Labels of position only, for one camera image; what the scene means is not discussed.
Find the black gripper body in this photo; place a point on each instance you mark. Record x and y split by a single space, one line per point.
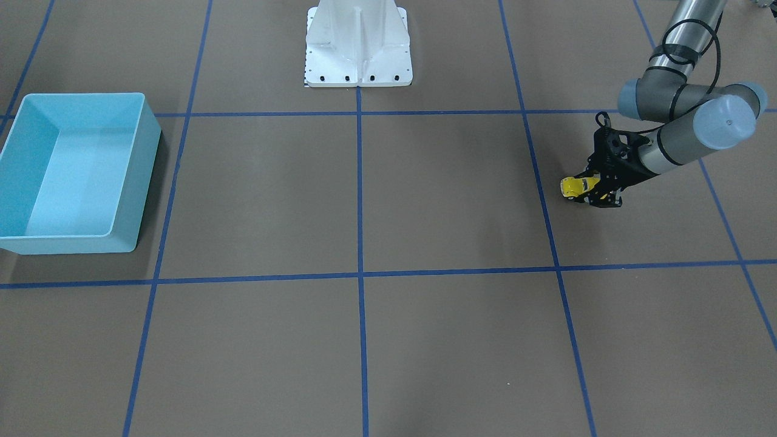
624 173

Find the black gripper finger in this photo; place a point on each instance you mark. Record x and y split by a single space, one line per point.
610 199

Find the yellow beetle toy car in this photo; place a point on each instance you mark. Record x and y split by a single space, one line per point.
578 188

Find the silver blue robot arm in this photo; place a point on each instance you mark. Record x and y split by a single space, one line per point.
679 91

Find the light blue plastic bin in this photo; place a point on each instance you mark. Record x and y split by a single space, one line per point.
75 173

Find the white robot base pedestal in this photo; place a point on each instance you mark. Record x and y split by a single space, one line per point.
357 44

